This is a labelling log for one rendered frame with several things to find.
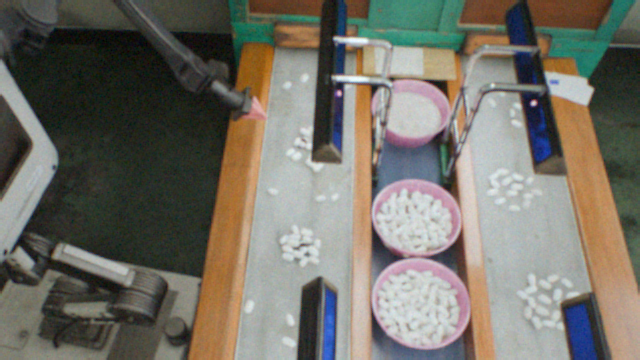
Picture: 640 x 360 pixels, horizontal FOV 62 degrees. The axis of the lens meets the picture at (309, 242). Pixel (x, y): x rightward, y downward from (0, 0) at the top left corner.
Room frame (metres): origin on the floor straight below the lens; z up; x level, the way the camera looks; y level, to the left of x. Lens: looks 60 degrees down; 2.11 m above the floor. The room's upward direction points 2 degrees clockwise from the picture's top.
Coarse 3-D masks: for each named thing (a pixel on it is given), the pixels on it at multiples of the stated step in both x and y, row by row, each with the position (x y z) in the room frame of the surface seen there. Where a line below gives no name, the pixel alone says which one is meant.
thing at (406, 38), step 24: (240, 24) 1.64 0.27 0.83; (264, 24) 1.64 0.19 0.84; (240, 48) 1.64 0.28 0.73; (288, 48) 1.63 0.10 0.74; (312, 48) 1.64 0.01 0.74; (432, 48) 1.62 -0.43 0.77; (456, 48) 1.62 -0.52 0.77; (552, 48) 1.60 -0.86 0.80; (576, 48) 1.60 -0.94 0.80; (600, 48) 1.60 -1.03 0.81
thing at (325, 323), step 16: (304, 288) 0.49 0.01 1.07; (320, 288) 0.47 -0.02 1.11; (336, 288) 0.49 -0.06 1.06; (304, 304) 0.45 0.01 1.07; (320, 304) 0.43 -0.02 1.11; (336, 304) 0.46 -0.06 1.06; (304, 320) 0.41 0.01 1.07; (320, 320) 0.40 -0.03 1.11; (336, 320) 0.42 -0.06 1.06; (304, 336) 0.38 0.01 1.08; (320, 336) 0.37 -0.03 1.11; (304, 352) 0.34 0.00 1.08; (320, 352) 0.33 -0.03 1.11
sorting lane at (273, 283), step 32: (288, 64) 1.55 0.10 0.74; (352, 64) 1.55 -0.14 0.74; (288, 96) 1.38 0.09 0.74; (352, 96) 1.39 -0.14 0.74; (288, 128) 1.24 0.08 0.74; (352, 128) 1.24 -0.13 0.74; (288, 160) 1.10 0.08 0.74; (352, 160) 1.10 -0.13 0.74; (288, 192) 0.97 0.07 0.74; (320, 192) 0.97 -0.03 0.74; (352, 192) 0.98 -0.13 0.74; (256, 224) 0.85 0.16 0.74; (288, 224) 0.85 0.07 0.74; (320, 224) 0.86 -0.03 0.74; (256, 256) 0.74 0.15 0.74; (320, 256) 0.75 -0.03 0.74; (256, 288) 0.64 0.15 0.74; (288, 288) 0.64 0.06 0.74; (256, 320) 0.54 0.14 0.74; (256, 352) 0.45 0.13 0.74; (288, 352) 0.45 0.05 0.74
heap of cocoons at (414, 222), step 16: (416, 192) 0.98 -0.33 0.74; (384, 208) 0.92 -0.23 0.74; (400, 208) 0.92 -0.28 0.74; (416, 208) 0.92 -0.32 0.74; (432, 208) 0.92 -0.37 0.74; (384, 224) 0.86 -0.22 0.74; (400, 224) 0.87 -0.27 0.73; (416, 224) 0.87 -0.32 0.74; (432, 224) 0.87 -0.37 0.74; (448, 224) 0.87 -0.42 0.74; (400, 240) 0.82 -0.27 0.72; (416, 240) 0.81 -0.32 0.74; (432, 240) 0.81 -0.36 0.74
